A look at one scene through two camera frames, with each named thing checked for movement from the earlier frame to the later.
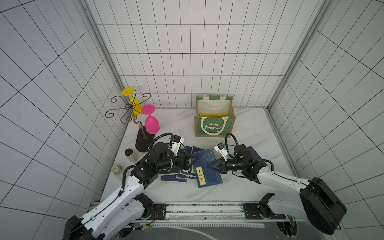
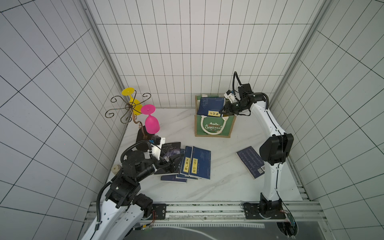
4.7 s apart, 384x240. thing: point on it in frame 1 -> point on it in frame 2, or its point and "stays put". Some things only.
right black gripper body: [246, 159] -> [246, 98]
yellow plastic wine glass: [135, 104] stays put
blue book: [205, 176] -> [211, 106]
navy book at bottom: [173, 177] stays put
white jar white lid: [117, 170] stays put
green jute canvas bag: [215, 116] stays put
